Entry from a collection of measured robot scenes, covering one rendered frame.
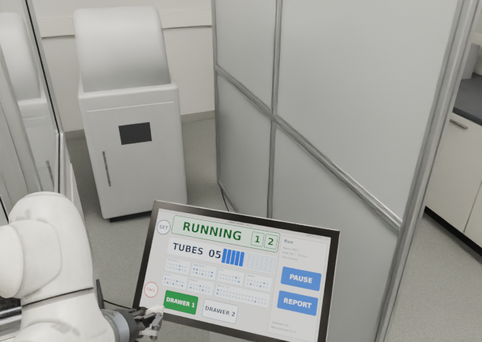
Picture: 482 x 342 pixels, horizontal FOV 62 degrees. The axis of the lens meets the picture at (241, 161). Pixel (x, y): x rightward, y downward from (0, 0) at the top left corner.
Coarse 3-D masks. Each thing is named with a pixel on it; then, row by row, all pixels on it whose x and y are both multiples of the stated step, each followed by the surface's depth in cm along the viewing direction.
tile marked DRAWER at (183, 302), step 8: (168, 296) 107; (176, 296) 107; (184, 296) 106; (192, 296) 106; (168, 304) 107; (176, 304) 106; (184, 304) 106; (192, 304) 105; (184, 312) 105; (192, 312) 105
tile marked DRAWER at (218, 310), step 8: (208, 304) 104; (216, 304) 104; (224, 304) 104; (232, 304) 103; (208, 312) 104; (216, 312) 104; (224, 312) 103; (232, 312) 103; (224, 320) 103; (232, 320) 102
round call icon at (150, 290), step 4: (148, 280) 109; (144, 284) 109; (148, 284) 109; (152, 284) 109; (156, 284) 108; (144, 288) 109; (148, 288) 108; (152, 288) 108; (156, 288) 108; (144, 292) 109; (148, 292) 108; (152, 292) 108; (156, 292) 108; (144, 296) 108; (148, 296) 108; (152, 296) 108; (156, 296) 108
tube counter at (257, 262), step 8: (216, 248) 107; (224, 248) 106; (208, 256) 107; (216, 256) 106; (224, 256) 106; (232, 256) 106; (240, 256) 105; (248, 256) 105; (256, 256) 104; (264, 256) 104; (272, 256) 104; (224, 264) 106; (232, 264) 105; (240, 264) 105; (248, 264) 104; (256, 264) 104; (264, 264) 104; (272, 264) 103; (272, 272) 103
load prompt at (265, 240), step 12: (180, 216) 111; (180, 228) 110; (192, 228) 109; (204, 228) 109; (216, 228) 108; (228, 228) 107; (240, 228) 107; (252, 228) 106; (216, 240) 107; (228, 240) 107; (240, 240) 106; (252, 240) 105; (264, 240) 105; (276, 240) 104; (276, 252) 104
